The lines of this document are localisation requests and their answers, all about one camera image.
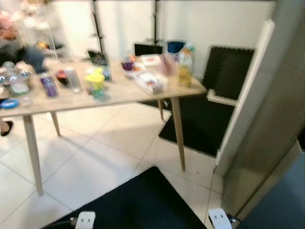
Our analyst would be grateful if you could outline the small purple cup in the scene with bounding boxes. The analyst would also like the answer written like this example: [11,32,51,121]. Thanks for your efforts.
[122,57,135,72]

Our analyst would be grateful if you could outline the white ceramic bowl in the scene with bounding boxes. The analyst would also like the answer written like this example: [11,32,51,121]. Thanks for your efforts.
[121,61,146,79]

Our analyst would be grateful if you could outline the white bowl yellow lid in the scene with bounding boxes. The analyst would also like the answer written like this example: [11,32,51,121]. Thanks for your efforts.
[86,67,105,81]

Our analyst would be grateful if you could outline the clear plastic bottle white cap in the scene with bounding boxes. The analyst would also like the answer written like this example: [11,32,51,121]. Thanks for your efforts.
[65,68,81,94]

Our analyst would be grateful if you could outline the black tripod pole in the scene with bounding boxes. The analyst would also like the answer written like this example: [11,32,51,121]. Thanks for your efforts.
[152,0,160,46]
[91,0,106,53]

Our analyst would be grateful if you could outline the clear plastic food container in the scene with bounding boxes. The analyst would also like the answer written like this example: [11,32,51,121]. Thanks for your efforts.
[135,72,168,95]

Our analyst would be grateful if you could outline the person leg black shoe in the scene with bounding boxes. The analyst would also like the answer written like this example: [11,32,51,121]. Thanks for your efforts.
[0,119,15,137]

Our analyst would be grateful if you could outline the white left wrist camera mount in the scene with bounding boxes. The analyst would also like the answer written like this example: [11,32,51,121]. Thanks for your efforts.
[75,211,96,229]

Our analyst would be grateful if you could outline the purple drink can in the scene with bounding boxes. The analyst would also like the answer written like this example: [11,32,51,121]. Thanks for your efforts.
[40,73,59,98]

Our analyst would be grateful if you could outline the light wooden table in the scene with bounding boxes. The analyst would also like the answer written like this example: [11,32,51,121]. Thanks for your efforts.
[0,55,208,197]

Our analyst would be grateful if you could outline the yellow lid noodle cup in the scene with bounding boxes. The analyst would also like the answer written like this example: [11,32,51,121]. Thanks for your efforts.
[88,76,106,100]

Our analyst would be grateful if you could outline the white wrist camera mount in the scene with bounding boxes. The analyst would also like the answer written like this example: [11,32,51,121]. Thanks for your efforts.
[75,211,96,229]
[208,208,233,229]

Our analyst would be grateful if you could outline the white card red print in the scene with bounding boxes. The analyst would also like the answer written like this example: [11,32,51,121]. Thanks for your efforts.
[141,54,163,66]

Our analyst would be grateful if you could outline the black box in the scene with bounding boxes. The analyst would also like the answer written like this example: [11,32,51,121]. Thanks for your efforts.
[134,43,164,56]

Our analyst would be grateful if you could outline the blue round lid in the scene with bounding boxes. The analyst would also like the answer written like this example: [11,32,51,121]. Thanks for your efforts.
[0,99,20,110]

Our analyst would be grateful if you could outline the clear water bottle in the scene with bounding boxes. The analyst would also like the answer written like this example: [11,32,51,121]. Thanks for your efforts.
[0,61,17,84]
[9,72,30,97]

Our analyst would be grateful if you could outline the juice carton with green cap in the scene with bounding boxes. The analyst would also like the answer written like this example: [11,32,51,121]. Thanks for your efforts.
[177,43,196,89]

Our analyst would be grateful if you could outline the grey fridge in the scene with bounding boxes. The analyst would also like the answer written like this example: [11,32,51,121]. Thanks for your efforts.
[214,0,305,229]

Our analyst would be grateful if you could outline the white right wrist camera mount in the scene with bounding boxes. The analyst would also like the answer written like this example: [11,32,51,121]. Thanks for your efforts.
[208,208,233,229]

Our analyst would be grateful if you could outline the black foam mat stack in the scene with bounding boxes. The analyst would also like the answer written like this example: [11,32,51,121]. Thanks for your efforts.
[203,45,255,103]

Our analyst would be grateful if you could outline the red black bowl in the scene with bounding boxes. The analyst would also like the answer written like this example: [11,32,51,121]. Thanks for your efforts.
[55,70,71,87]

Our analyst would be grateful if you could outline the black floor mat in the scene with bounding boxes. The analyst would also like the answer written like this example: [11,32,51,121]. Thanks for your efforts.
[159,91,239,158]
[42,166,206,229]

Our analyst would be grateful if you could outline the dark green snack bag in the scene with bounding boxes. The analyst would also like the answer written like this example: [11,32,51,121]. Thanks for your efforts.
[88,49,110,67]

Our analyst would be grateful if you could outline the blue bucket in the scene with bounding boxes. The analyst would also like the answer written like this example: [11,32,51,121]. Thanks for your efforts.
[165,41,186,54]

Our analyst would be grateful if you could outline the pink translucent cup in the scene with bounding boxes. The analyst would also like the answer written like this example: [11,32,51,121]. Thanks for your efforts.
[160,53,178,77]

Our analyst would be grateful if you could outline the white shelf rack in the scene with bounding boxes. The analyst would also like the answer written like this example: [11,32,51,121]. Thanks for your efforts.
[19,0,72,60]

